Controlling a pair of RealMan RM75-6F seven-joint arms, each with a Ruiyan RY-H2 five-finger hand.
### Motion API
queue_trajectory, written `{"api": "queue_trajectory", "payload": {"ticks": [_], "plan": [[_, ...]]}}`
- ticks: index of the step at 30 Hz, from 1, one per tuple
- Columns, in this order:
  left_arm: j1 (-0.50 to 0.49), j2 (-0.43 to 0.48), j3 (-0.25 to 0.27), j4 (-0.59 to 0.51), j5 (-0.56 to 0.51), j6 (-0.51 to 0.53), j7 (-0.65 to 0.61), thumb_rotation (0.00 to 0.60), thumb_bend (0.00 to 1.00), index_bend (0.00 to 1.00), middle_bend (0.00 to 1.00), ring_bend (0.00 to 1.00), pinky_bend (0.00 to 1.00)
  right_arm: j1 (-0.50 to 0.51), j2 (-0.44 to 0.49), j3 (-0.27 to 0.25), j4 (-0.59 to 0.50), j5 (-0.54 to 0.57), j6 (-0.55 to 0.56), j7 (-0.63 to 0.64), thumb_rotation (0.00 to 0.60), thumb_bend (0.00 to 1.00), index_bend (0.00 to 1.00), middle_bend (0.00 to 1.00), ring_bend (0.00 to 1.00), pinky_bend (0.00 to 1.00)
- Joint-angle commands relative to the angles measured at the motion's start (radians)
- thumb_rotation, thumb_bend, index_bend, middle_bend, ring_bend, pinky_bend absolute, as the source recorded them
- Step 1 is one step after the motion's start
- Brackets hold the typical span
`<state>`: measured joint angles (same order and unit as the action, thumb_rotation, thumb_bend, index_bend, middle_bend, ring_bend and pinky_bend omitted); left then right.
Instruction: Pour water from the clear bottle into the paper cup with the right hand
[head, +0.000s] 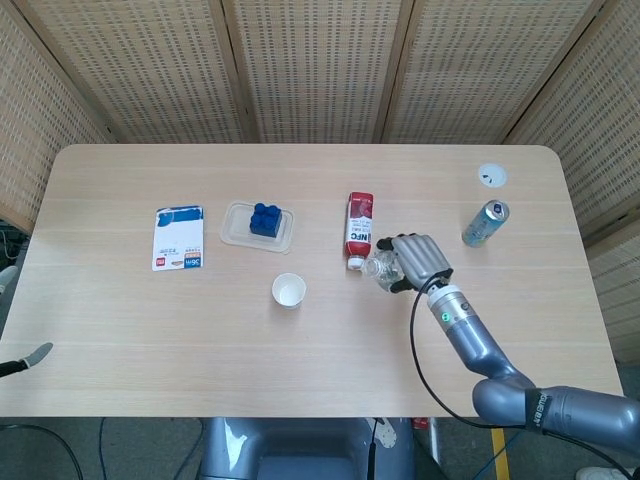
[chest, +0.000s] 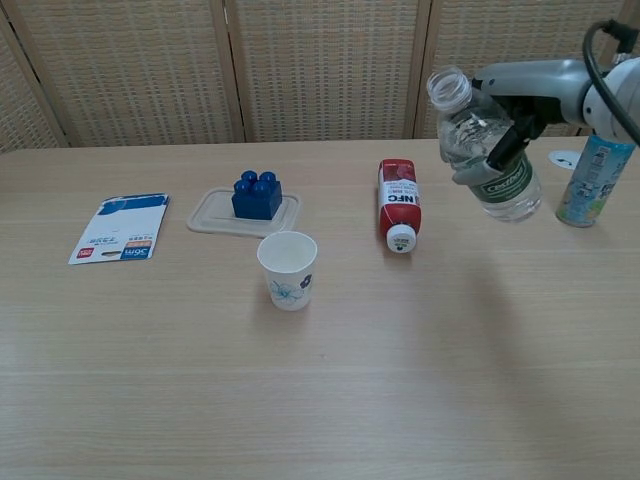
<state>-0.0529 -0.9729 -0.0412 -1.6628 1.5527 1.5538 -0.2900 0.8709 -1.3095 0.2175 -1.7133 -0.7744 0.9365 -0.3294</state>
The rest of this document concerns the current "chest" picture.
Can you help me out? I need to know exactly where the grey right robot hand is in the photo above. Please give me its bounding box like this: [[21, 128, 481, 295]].
[[452, 59, 594, 186]]

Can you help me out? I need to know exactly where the clear plastic water bottle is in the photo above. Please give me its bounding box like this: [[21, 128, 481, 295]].
[[426, 65, 543, 224]]

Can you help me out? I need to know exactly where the red NFC juice bottle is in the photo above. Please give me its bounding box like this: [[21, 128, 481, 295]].
[[377, 158, 424, 256]]

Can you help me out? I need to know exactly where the white paper cup blue flower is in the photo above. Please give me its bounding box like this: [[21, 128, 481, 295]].
[[256, 230, 319, 312]]

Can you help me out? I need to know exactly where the light blue drink can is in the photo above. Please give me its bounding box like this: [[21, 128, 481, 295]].
[[555, 133, 636, 229]]

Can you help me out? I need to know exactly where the woven bamboo folding screen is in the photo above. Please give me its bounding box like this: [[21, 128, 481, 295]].
[[0, 0, 640, 155]]

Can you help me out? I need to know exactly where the blue building block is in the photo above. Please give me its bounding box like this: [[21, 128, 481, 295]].
[[230, 170, 284, 221]]

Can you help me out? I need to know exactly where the white blue packaging card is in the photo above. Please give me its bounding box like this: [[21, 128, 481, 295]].
[[67, 193, 171, 266]]

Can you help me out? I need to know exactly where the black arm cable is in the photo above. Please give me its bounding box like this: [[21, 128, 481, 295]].
[[582, 19, 640, 144]]

